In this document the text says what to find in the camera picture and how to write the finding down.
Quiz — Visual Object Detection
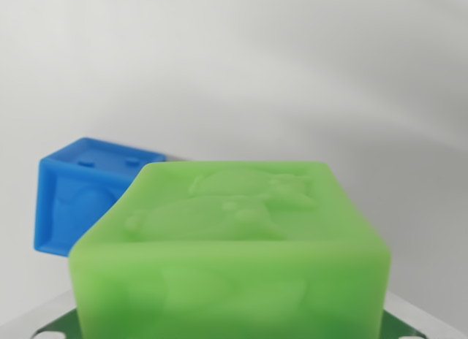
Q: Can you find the black-padded silver gripper left finger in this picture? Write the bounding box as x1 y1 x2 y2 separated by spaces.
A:
0 290 86 339

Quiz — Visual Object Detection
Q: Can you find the green embossed cube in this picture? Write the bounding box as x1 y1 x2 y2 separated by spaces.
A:
68 159 392 339

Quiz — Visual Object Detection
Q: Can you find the black-padded silver gripper right finger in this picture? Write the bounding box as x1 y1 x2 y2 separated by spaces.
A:
380 293 468 339

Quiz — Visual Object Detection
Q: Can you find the blue embossed cube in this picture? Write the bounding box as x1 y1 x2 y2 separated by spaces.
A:
33 136 167 259

